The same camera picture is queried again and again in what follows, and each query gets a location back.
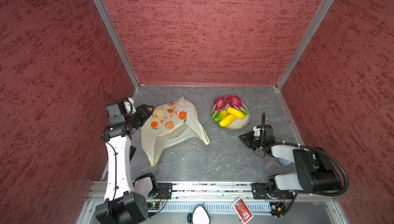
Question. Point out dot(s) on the fruit print plastic bag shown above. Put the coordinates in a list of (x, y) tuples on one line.
[(169, 125)]

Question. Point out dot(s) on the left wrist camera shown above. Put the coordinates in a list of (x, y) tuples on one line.
[(118, 111)]

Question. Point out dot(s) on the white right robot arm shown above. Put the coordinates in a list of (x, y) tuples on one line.
[(316, 172)]

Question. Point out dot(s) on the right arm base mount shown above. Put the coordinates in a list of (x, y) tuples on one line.
[(264, 191)]

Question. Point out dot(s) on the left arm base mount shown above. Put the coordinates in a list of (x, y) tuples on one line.
[(161, 191)]

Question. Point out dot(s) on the pink dragon fruit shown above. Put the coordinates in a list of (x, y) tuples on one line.
[(235, 102), (219, 105)]

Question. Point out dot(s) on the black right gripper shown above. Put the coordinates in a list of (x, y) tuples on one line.
[(248, 138)]

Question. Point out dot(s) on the white teal alarm clock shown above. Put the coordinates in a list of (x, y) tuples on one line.
[(198, 216)]

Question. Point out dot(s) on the aluminium corner post left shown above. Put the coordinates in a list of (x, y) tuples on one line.
[(102, 10)]

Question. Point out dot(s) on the aluminium corner post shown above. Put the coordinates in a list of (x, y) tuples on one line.
[(102, 10), (313, 26)]

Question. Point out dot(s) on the green mango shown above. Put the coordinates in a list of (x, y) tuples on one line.
[(221, 115)]

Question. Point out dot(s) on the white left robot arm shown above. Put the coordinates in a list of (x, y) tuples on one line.
[(125, 200)]

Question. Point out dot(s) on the aluminium corner post right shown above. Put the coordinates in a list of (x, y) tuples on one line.
[(313, 26)]

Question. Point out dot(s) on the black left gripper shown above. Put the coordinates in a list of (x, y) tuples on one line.
[(145, 113)]

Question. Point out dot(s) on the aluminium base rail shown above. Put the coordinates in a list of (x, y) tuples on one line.
[(217, 197)]

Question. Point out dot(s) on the red playing card pack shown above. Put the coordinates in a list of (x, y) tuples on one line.
[(242, 210)]

